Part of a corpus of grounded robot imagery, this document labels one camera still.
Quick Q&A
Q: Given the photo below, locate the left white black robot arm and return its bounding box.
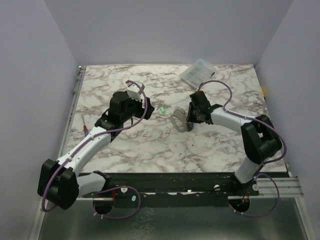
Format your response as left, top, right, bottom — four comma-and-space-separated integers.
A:
37, 91, 155, 210

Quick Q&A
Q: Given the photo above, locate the clear plastic organizer box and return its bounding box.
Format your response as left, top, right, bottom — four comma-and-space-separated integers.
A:
180, 59, 217, 90

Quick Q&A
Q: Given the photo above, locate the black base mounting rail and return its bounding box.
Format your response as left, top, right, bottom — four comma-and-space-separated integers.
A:
86, 172, 259, 208

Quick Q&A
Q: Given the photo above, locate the red blue screwdriver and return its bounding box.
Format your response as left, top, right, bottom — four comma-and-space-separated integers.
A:
81, 115, 89, 137

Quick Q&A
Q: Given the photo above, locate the aluminium side rail left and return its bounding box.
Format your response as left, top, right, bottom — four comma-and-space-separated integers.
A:
57, 65, 87, 158

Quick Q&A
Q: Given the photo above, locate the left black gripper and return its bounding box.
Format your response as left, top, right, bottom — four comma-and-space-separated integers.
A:
121, 94, 155, 123

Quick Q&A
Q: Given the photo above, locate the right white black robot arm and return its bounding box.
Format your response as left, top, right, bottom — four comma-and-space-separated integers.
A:
187, 90, 282, 196

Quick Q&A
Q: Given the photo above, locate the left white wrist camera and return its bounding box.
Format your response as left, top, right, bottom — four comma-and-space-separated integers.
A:
126, 83, 142, 102

